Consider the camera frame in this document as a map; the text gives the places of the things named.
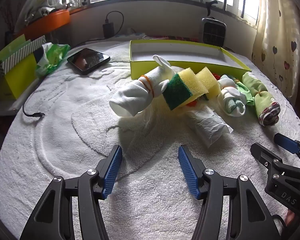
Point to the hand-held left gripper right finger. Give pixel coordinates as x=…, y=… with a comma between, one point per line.
x=190, y=172

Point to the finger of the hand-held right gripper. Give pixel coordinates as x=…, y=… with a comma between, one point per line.
x=286, y=141
x=265, y=156

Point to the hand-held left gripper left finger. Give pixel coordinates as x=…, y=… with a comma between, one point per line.
x=112, y=170

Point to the white wipe packet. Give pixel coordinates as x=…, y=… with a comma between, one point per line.
x=207, y=125

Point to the green towel roll patterned edge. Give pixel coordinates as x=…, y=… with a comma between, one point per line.
x=260, y=92

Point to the light green cloth bundle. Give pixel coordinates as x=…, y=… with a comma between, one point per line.
x=245, y=92

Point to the white and teal sock bundle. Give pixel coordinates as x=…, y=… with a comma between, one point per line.
x=231, y=100

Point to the orange foam balls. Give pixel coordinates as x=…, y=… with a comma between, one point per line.
x=193, y=103

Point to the white sock roll orange band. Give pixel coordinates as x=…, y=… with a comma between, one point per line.
x=130, y=95

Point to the yellow sponge green scrub pad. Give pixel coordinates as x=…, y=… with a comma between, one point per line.
x=180, y=90

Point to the plain yellow sponge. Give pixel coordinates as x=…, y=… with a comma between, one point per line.
x=210, y=80

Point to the yellow-green cardboard box tray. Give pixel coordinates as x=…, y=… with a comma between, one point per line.
x=180, y=52

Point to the person's right hand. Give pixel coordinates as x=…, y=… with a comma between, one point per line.
x=290, y=217

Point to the cream curtain with hearts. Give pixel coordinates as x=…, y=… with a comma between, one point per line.
x=277, y=42

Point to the black smartphone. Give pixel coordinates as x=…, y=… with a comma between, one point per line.
x=87, y=60

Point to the green and white plastic bag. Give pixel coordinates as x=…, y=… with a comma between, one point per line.
x=52, y=57

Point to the small grey fan heater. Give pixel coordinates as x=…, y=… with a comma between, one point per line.
x=213, y=32

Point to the yellow-green striped cardboard box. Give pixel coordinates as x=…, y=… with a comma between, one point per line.
x=15, y=77

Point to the red patterned cloth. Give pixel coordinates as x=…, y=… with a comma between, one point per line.
x=170, y=38

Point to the white power strip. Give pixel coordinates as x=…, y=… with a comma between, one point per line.
x=135, y=32

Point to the black charger adapter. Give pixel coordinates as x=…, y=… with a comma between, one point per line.
x=108, y=30

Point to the pile of white plastic clutter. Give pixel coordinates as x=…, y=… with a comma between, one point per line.
x=37, y=7

